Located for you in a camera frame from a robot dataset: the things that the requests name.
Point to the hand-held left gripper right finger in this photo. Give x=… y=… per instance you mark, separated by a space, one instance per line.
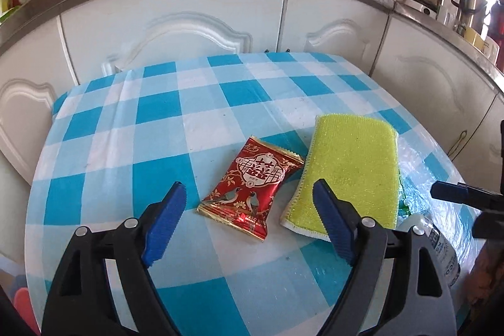
x=334 y=225

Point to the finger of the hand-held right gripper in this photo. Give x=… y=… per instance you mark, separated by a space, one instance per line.
x=490 y=225
x=453 y=191

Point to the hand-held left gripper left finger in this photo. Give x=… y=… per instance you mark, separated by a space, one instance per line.
x=165 y=225

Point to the red snack packet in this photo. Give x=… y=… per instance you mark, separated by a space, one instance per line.
x=252 y=190

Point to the clear plastic bottle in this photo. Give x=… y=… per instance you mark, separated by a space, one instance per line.
x=441 y=253

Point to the yellow-green sponge cloth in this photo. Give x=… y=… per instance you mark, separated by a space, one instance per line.
x=354 y=170

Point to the white cabinet door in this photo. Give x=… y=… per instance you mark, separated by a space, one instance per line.
x=338 y=13
x=157 y=17
x=433 y=84
x=492 y=131
x=23 y=115

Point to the blue white checked tablecloth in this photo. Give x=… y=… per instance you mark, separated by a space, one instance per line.
x=157 y=115

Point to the yellow cup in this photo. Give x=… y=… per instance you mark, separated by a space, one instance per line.
x=474 y=40

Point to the pink plastic stool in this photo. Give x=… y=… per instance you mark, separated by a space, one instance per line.
x=25 y=308

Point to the red thermos flask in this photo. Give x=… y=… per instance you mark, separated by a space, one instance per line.
x=498 y=17

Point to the white cooker base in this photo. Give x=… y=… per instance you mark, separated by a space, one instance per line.
x=423 y=10

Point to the steel thermos flask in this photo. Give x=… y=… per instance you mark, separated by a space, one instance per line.
x=470 y=5

